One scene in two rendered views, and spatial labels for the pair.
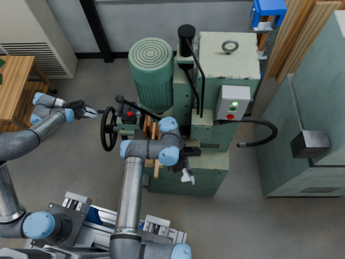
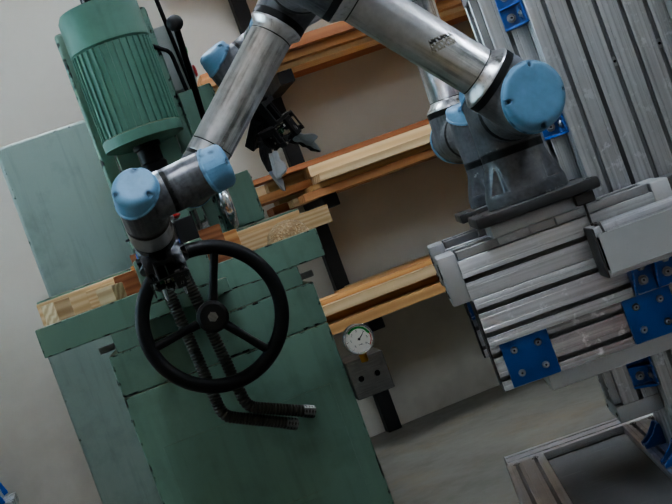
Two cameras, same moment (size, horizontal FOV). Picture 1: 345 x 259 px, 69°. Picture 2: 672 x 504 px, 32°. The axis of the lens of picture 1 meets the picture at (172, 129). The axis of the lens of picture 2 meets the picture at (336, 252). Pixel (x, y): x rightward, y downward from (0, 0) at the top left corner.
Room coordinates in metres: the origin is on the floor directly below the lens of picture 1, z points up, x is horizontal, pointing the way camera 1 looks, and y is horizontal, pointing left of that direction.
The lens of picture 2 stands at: (1.09, 2.62, 0.90)
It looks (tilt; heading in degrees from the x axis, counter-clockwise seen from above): 1 degrees down; 254
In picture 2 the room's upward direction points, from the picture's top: 20 degrees counter-clockwise
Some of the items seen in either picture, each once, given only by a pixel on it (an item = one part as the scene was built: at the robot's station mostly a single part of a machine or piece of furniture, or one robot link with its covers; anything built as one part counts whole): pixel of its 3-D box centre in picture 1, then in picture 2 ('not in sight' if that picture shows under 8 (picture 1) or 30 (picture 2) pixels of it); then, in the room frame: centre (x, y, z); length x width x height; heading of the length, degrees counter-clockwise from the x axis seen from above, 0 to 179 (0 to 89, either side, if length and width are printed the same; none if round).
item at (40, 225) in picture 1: (41, 225); (498, 110); (0.15, 0.65, 0.98); 0.13 x 0.12 x 0.14; 85
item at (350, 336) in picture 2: not in sight; (359, 343); (0.45, 0.31, 0.65); 0.06 x 0.04 x 0.08; 172
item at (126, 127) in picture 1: (130, 116); (174, 271); (0.74, 0.25, 0.91); 0.15 x 0.14 x 0.09; 172
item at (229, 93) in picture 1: (231, 103); (174, 60); (0.49, -0.24, 1.40); 0.10 x 0.06 x 0.16; 82
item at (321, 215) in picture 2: (160, 131); (211, 256); (0.63, 0.07, 0.92); 0.55 x 0.02 x 0.04; 172
